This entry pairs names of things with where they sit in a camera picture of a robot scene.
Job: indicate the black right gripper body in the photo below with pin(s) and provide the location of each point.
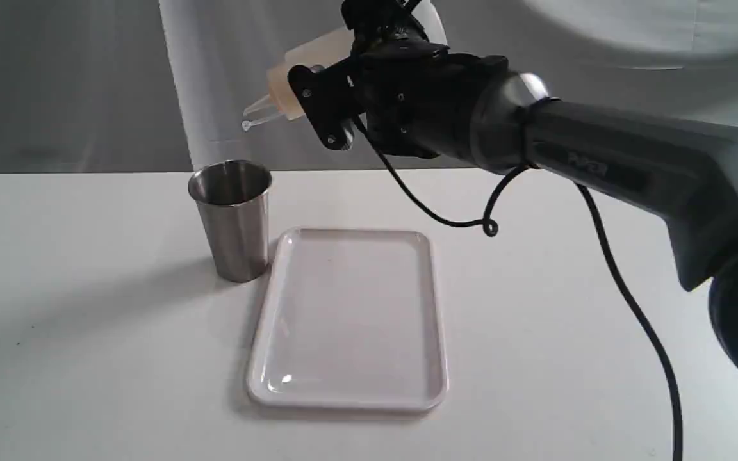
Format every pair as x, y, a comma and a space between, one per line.
409, 96

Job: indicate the clear plastic squeeze bottle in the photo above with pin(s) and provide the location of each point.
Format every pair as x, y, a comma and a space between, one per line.
341, 74

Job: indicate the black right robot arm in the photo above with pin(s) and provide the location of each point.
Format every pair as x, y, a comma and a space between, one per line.
686, 173

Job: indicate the stainless steel cup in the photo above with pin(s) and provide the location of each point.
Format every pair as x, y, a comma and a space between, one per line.
232, 199

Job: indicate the white plastic tray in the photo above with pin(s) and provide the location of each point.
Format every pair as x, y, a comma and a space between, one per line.
350, 321

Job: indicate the grey backdrop cloth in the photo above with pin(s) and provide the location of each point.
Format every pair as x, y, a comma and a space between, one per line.
160, 86

